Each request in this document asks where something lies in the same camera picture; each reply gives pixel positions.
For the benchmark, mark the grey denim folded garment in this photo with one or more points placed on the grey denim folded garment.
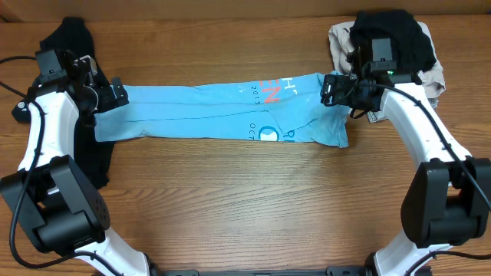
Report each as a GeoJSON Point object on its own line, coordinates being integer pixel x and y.
{"type": "Point", "coordinates": [374, 117]}

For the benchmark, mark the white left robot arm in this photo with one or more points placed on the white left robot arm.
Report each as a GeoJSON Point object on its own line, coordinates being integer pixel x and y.
{"type": "Point", "coordinates": [58, 214]}

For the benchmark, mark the light blue t-shirt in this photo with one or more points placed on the light blue t-shirt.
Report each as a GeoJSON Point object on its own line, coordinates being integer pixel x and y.
{"type": "Point", "coordinates": [287, 110]}

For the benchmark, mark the black shirt on left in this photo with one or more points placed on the black shirt on left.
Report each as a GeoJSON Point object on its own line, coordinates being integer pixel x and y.
{"type": "Point", "coordinates": [91, 156]}

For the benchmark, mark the beige folded garment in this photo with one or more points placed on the beige folded garment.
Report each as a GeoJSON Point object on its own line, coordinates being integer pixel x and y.
{"type": "Point", "coordinates": [340, 46]}

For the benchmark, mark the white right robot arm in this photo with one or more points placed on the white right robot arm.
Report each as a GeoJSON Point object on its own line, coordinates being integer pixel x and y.
{"type": "Point", "coordinates": [448, 202]}

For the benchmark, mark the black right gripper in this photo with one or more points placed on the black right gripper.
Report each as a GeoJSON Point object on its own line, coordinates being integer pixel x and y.
{"type": "Point", "coordinates": [331, 89]}

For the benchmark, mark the black folded garment on pile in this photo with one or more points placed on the black folded garment on pile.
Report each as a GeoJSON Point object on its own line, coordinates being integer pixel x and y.
{"type": "Point", "coordinates": [411, 48]}

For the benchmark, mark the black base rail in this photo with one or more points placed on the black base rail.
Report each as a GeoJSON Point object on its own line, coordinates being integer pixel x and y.
{"type": "Point", "coordinates": [264, 272]}

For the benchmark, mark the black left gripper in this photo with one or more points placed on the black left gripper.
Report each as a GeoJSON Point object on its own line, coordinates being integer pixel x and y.
{"type": "Point", "coordinates": [116, 95]}

